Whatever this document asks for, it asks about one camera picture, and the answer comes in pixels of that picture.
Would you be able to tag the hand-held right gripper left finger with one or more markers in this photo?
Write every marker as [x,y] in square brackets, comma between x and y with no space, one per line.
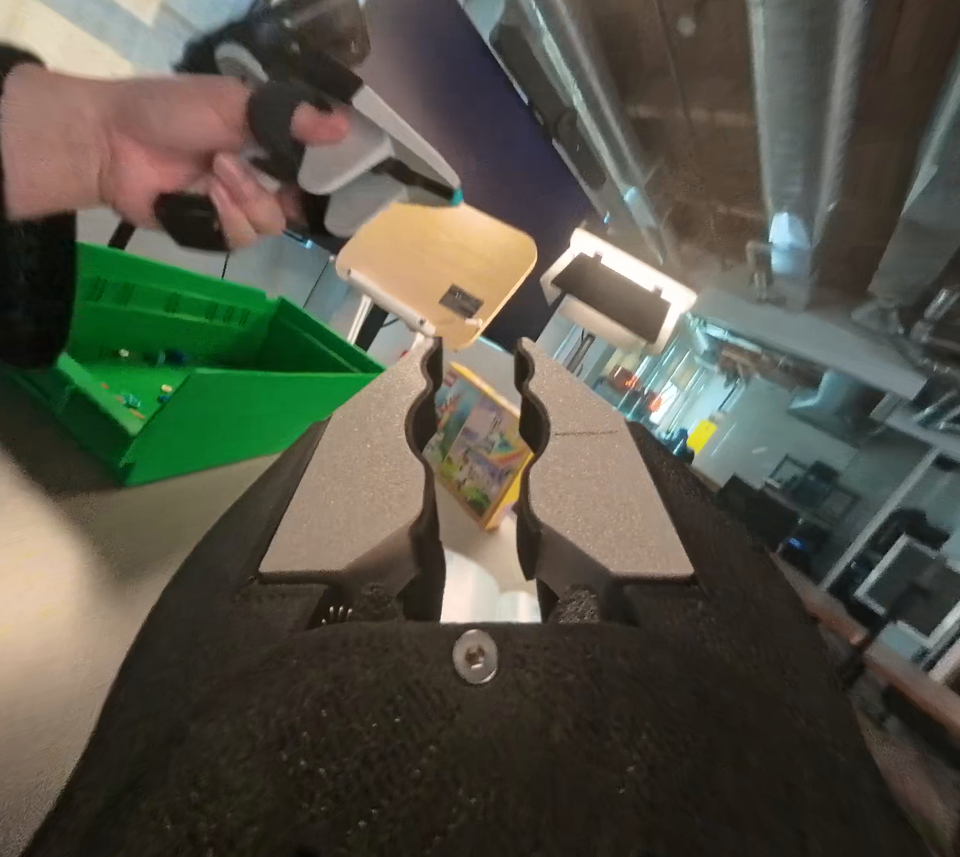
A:
[352,497]

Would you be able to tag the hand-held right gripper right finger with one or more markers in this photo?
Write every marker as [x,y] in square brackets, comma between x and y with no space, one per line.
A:
[607,497]

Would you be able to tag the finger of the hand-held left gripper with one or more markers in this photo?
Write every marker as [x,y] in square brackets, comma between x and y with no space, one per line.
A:
[409,152]
[356,212]

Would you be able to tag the green plastic bin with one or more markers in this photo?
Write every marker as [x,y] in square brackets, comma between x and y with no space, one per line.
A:
[225,414]

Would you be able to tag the lego pieces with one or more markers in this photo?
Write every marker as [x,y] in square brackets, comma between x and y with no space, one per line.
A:
[129,401]

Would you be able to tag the person's left forearm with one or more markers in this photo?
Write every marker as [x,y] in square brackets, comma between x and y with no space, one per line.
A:
[34,287]

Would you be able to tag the yellow lego box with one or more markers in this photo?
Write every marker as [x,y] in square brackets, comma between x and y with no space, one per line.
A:
[480,452]

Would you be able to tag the person's left hand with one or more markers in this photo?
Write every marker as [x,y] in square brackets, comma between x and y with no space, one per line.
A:
[165,137]

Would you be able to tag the light wooden panel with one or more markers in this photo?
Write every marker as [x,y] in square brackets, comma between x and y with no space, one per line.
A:
[435,257]

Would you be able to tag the white panel stand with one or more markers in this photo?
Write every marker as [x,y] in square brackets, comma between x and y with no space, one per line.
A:
[390,306]

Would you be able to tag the yellow sign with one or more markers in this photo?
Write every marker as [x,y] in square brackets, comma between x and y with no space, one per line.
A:
[703,437]

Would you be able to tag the white light panel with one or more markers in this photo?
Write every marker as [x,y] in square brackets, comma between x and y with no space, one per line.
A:
[615,302]

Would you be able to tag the silver ventilation duct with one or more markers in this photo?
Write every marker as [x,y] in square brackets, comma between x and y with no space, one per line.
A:
[795,84]

